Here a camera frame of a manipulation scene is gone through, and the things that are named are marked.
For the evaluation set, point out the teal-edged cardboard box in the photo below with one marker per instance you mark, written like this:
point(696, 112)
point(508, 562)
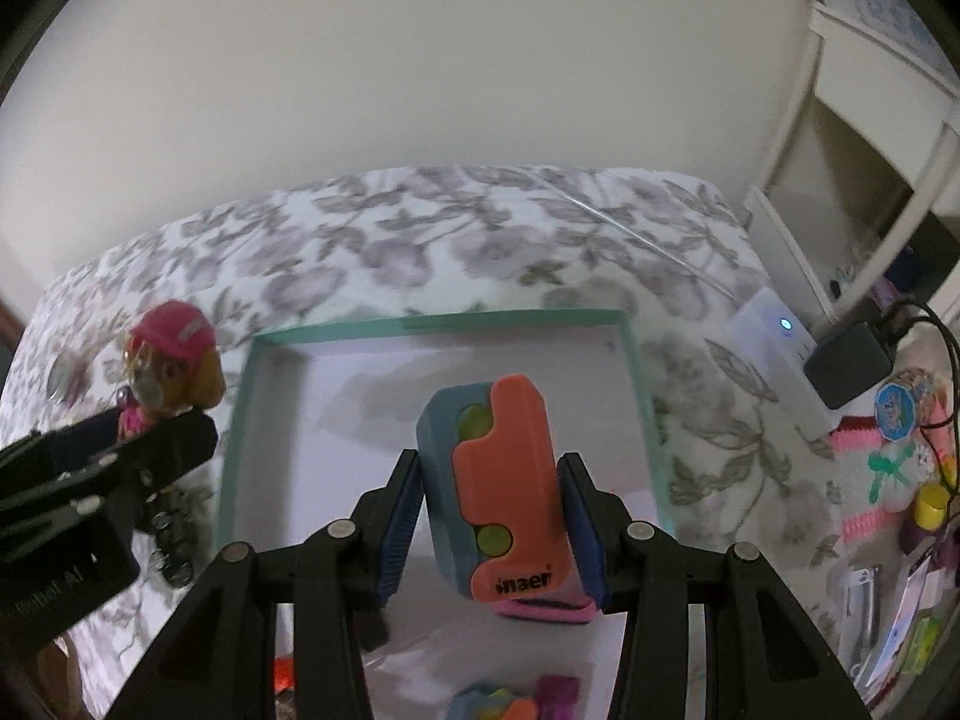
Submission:
point(337, 405)

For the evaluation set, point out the silver nail clipper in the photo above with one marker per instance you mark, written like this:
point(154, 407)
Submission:
point(862, 615)

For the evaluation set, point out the pink knitted piece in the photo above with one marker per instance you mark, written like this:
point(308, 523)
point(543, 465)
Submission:
point(862, 521)

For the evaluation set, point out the large blue and salmon toy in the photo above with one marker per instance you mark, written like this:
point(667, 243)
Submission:
point(502, 480)

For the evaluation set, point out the white device with indicator light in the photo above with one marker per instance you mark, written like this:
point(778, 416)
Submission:
point(765, 345)

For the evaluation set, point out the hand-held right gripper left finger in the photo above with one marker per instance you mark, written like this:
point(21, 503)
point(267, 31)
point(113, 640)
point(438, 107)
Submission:
point(400, 525)

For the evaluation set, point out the green small packet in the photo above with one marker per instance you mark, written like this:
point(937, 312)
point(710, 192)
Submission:
point(922, 641)

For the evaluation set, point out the purple plastic piece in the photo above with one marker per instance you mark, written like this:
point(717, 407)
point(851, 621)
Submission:
point(559, 697)

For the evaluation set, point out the floral grey blanket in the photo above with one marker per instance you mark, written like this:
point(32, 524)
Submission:
point(487, 240)

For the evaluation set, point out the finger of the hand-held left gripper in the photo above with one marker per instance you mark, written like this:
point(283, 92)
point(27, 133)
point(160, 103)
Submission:
point(150, 450)

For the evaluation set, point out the round container with blue lid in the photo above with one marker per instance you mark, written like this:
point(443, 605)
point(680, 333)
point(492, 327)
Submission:
point(900, 399)

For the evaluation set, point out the green ribbon bow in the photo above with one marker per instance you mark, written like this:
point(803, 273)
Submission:
point(889, 469)

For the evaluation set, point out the black power adapter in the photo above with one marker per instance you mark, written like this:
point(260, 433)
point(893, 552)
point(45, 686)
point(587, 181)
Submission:
point(847, 367)

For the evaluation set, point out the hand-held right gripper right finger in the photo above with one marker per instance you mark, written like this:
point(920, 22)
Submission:
point(579, 532)

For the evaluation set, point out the small blue and orange toy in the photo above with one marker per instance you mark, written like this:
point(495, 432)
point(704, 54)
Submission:
point(487, 701)

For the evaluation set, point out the toy dog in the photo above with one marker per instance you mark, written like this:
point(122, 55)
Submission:
point(169, 367)

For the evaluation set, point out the white shelf unit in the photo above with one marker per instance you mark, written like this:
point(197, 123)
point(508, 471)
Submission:
point(885, 127)

